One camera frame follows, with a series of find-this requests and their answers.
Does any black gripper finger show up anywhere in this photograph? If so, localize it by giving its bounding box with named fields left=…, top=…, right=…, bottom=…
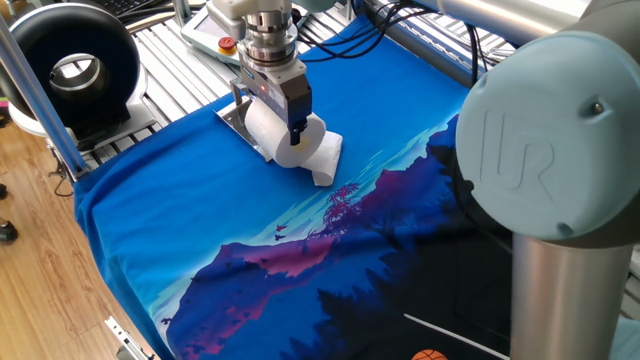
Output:
left=288, top=118, right=308, bottom=147

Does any silver Schunk gripper body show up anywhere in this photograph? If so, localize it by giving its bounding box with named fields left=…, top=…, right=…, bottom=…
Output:
left=238, top=52, right=314, bottom=133

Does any white toilet paper roll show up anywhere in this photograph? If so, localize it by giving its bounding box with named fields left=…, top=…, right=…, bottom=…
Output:
left=243, top=98, right=344, bottom=188

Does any chrome toilet paper holder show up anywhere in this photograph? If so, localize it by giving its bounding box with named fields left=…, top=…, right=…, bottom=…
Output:
left=214, top=79, right=274, bottom=164

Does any white teach pendant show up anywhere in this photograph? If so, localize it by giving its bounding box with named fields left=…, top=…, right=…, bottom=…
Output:
left=180, top=0, right=246, bottom=66

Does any blue mountain print cloth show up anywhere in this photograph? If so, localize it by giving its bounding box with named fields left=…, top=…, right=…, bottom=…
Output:
left=73, top=14, right=516, bottom=360

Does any black keyboard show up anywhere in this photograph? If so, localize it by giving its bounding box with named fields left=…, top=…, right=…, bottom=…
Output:
left=92, top=0, right=156, bottom=16

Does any silver frame post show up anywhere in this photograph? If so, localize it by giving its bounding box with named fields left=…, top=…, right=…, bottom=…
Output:
left=172, top=0, right=194, bottom=29

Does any blue aluminium frame post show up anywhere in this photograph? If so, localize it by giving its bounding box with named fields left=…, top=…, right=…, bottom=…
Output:
left=0, top=14, right=91, bottom=179

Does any black round ring device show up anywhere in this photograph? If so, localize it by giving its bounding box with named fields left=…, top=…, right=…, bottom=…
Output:
left=0, top=2, right=156, bottom=151

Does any white cable tie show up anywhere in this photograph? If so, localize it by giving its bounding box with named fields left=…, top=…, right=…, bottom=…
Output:
left=403, top=313, right=511, bottom=360

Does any silver metal bracket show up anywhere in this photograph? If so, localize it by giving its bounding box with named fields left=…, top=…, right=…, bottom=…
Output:
left=104, top=315, right=156, bottom=360

